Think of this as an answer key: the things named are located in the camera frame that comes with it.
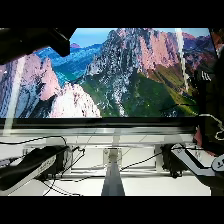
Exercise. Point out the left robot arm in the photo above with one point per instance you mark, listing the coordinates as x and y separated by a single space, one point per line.
23 173

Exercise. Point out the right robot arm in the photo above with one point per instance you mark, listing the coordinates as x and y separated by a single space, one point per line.
200 170

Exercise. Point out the silver frame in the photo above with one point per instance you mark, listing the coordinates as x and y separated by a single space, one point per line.
113 181

